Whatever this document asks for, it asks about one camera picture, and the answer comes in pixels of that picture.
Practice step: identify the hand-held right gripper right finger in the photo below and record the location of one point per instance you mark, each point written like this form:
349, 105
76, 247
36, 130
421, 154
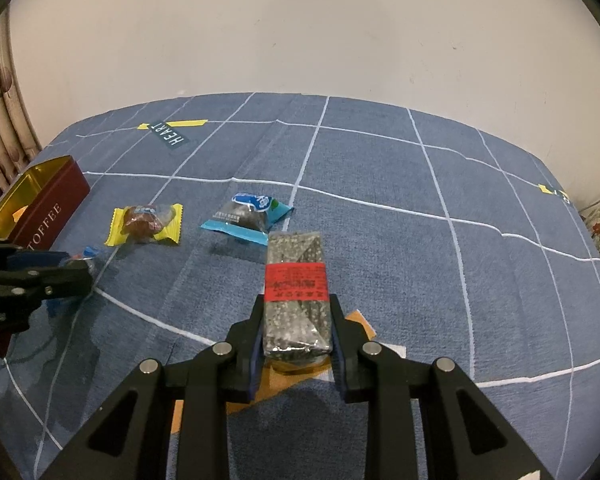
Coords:
342, 350

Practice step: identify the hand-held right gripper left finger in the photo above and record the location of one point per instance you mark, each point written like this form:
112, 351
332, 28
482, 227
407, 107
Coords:
245, 340

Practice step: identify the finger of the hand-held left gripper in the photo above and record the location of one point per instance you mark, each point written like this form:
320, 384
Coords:
55, 282
40, 259

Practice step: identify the small blue candy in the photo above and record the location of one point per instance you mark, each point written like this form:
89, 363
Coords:
91, 252

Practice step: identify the red and gold tin box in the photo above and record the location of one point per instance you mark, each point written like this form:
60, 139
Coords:
45, 210

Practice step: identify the sesame bar with red label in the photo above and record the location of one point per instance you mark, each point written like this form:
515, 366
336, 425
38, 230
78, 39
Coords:
295, 310

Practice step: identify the white paper label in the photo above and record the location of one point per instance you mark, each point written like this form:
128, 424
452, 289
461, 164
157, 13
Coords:
392, 350

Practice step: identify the yellow candy packet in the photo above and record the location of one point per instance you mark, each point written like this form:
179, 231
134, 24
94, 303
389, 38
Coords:
140, 222

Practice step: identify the blue checked tablecloth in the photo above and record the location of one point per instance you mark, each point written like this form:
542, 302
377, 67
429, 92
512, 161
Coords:
430, 285

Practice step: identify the light blue candy packet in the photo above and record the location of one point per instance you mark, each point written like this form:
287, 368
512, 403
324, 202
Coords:
245, 215

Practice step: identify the dark printed label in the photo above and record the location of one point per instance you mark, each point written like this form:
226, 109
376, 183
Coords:
170, 135

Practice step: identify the yellow tape strip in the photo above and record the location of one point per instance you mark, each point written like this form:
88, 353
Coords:
187, 123

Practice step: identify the small yellow tape mark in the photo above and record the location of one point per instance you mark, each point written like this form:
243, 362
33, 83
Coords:
547, 189

